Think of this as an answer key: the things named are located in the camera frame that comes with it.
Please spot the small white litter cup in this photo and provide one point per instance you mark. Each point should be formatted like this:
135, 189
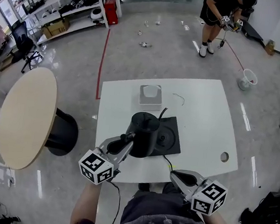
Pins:
140, 32
157, 23

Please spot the black flat dolly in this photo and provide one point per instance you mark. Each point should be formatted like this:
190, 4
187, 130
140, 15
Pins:
253, 31

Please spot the black kettle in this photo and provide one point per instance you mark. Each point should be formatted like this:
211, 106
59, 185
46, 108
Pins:
143, 134

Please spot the person's left forearm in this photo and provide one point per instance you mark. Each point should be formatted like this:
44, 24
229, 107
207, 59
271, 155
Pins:
85, 207

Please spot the white shelf unit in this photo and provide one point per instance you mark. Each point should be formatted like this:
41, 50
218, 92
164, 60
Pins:
66, 4

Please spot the round wooden table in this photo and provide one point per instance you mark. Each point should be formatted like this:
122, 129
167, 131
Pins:
27, 117

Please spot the red cabinet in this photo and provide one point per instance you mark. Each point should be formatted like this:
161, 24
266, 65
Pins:
111, 11

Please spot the small brown cardboard box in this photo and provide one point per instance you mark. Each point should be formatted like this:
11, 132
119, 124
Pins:
270, 47

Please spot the black office chair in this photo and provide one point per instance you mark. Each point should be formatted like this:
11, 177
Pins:
23, 42

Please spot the person's right forearm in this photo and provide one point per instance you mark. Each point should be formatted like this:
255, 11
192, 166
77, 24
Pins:
218, 222

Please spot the crumpled litter piece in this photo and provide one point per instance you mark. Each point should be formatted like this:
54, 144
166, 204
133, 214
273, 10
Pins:
145, 44

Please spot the white round robot device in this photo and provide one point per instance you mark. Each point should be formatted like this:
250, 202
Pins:
96, 14

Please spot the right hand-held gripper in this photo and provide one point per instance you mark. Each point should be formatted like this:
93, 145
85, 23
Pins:
209, 198

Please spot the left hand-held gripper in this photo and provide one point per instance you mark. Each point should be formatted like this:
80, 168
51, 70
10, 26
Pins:
94, 166

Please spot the white wastebasket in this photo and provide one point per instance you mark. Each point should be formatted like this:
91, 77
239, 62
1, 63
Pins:
248, 78

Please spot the white tissue box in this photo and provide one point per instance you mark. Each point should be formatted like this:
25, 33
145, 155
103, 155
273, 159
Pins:
149, 102

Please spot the person's dark clothing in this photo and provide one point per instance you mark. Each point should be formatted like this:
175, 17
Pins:
168, 219

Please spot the black kettle base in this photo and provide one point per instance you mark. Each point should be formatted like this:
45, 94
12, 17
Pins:
168, 137

